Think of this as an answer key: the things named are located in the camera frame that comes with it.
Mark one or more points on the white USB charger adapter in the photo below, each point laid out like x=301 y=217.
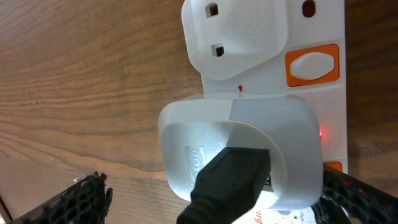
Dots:
x=192 y=132

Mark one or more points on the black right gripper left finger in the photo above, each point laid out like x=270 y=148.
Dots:
x=85 y=202

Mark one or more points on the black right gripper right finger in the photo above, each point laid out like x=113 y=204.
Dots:
x=343 y=196

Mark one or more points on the white power strip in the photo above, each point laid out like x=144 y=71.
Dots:
x=289 y=49

